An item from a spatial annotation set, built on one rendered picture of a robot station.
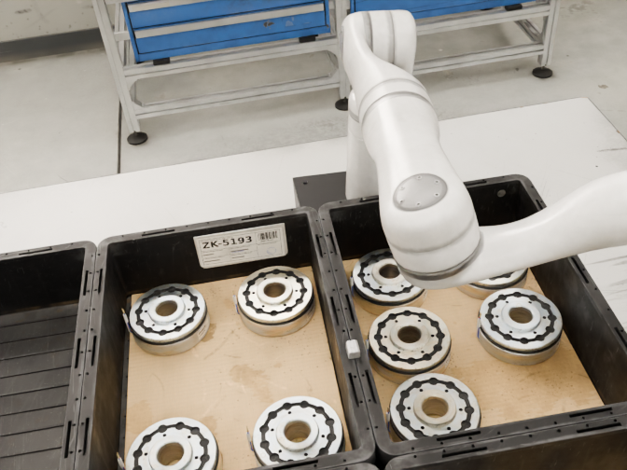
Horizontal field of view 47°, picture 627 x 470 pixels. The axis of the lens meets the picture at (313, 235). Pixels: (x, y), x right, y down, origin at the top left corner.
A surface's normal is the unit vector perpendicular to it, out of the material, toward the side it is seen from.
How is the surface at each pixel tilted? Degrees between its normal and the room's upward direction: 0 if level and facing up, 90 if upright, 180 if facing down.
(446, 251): 87
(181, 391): 0
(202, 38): 90
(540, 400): 0
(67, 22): 90
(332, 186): 4
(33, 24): 90
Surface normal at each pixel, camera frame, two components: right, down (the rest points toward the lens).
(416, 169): -0.30, -0.75
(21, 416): -0.07, -0.74
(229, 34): 0.18, 0.65
